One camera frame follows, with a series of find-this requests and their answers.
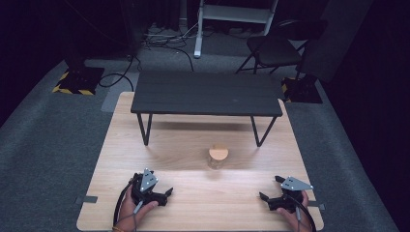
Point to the person's left hand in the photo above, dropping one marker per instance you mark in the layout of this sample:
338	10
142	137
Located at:
129	212

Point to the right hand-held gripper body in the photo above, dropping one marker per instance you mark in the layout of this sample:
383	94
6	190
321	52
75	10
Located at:
288	201

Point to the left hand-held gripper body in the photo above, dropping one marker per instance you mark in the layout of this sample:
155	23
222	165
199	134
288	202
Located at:
145	193

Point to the white metal stand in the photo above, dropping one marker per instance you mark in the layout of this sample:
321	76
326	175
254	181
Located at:
232	13

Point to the small black table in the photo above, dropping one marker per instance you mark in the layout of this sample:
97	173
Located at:
206	93

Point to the grey upright panel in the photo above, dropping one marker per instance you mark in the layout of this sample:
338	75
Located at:
338	35

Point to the grey tape strip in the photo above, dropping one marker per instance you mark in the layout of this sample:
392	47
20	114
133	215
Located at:
317	205
87	199

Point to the black base with yellow stripes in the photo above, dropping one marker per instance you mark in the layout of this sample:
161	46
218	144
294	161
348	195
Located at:
80	80
303	90

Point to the black folding chair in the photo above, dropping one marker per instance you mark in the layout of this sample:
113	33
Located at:
277	50

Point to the small wooden cylinder block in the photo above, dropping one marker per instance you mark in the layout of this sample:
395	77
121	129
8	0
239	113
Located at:
218	156

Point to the person's right hand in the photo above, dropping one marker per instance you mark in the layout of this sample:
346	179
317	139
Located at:
298	222

